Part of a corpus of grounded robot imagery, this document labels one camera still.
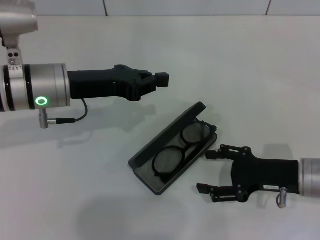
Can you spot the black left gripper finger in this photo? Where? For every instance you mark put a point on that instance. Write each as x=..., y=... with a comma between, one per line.
x=163, y=76
x=163, y=83

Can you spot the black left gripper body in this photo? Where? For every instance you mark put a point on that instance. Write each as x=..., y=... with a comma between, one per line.
x=100, y=83

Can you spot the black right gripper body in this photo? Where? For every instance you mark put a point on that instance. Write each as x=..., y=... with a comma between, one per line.
x=265, y=172

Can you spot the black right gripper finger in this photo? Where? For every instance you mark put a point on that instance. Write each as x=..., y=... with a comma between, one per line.
x=217, y=191
x=225, y=152

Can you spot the black round-frame glasses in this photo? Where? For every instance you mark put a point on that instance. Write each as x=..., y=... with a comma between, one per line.
x=185, y=147

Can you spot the black glasses case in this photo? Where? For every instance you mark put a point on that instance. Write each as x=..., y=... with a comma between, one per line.
x=160, y=140

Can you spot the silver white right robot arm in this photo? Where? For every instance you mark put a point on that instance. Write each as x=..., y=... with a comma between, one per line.
x=311, y=177

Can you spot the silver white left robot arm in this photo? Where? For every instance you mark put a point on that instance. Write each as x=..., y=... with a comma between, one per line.
x=37, y=86

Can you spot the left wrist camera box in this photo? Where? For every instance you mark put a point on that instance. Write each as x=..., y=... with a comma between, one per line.
x=17, y=17

